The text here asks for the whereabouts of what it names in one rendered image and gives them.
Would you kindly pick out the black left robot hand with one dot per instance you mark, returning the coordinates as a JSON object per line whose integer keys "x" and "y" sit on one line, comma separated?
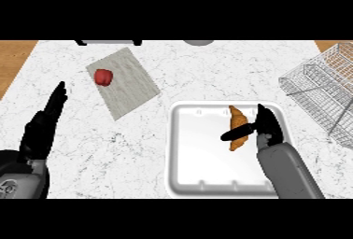
{"x": 43, "y": 124}

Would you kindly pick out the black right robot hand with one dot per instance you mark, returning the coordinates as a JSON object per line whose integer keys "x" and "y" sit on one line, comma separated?
{"x": 266, "y": 124}

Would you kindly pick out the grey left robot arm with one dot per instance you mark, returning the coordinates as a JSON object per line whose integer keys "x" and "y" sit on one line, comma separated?
{"x": 21, "y": 179}

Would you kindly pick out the brown croissant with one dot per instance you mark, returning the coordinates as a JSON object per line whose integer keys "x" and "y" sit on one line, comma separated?
{"x": 238, "y": 124}

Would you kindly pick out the white plastic tray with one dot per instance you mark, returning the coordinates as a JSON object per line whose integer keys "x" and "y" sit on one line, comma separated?
{"x": 216, "y": 155}

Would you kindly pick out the red bell pepper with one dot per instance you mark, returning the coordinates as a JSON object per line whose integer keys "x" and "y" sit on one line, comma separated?
{"x": 104, "y": 77}

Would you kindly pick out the grey cutting board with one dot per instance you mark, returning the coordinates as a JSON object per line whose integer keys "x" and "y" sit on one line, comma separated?
{"x": 123, "y": 82}

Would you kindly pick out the grey appliance with black feet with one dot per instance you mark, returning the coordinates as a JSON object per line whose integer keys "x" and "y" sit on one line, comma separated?
{"x": 110, "y": 42}

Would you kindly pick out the grey round object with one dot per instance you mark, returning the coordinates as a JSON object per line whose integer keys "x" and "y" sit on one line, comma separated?
{"x": 198, "y": 42}

